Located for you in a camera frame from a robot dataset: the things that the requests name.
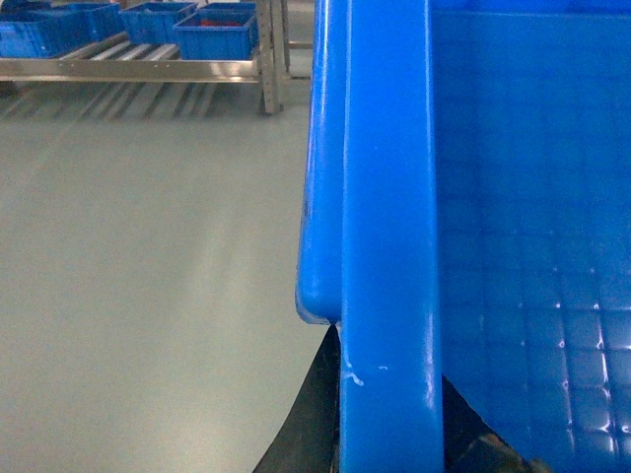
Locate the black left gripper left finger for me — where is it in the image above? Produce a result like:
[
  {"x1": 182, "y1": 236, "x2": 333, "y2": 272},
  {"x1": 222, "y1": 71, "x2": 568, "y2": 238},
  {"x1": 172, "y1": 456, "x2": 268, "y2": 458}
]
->
[{"x1": 254, "y1": 325, "x2": 341, "y2": 472}]

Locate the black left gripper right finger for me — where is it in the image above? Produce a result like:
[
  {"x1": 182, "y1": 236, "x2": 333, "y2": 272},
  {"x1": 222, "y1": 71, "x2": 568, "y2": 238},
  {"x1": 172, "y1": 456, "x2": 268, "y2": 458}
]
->
[{"x1": 442, "y1": 375, "x2": 545, "y2": 472}]

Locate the large blue plastic crate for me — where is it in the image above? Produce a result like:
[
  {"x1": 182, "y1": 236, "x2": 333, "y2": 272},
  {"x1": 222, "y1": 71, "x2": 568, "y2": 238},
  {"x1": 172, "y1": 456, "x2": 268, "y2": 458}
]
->
[{"x1": 296, "y1": 1, "x2": 630, "y2": 472}]

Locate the metal roller shelf rack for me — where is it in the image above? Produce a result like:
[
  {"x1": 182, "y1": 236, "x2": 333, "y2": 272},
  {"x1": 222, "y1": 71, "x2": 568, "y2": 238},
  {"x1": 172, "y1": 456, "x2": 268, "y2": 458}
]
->
[{"x1": 1, "y1": 1, "x2": 313, "y2": 114}]

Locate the blue crate with red items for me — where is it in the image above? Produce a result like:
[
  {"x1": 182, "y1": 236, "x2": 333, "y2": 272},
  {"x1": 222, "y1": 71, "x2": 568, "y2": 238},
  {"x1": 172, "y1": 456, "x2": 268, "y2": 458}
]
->
[{"x1": 174, "y1": 9, "x2": 257, "y2": 61}]

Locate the blue crate middle back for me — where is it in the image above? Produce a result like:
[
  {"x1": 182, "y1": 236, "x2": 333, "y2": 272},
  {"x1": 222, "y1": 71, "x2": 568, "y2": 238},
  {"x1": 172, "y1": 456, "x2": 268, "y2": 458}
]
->
[{"x1": 119, "y1": 2, "x2": 197, "y2": 45}]

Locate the blue crate far left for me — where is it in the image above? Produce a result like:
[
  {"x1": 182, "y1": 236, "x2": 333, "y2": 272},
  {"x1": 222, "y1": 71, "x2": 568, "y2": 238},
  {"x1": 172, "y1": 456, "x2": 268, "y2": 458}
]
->
[{"x1": 1, "y1": 10, "x2": 91, "y2": 59}]

